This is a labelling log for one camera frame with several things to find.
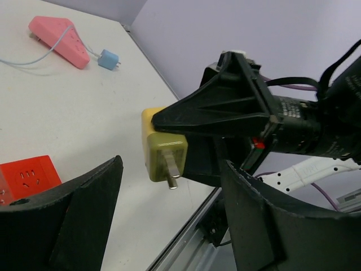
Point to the red cube socket adapter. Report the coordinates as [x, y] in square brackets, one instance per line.
[23, 178]

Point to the aluminium front rail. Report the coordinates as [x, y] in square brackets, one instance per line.
[189, 250]

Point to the yellow plug adapter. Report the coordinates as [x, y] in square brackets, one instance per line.
[164, 153]

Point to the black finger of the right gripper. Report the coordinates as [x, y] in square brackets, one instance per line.
[204, 153]
[231, 102]

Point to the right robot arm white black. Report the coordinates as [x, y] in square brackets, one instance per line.
[313, 168]

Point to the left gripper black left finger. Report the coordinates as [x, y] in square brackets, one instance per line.
[63, 228]

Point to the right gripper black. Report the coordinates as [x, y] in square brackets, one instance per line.
[326, 128]

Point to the blue plug adapter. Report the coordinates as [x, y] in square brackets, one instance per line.
[108, 60]

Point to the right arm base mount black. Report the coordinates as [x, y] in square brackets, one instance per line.
[214, 223]

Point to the pink triangular power strip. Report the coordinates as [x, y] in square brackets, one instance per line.
[61, 34]

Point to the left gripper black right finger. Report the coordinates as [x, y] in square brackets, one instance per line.
[271, 230]

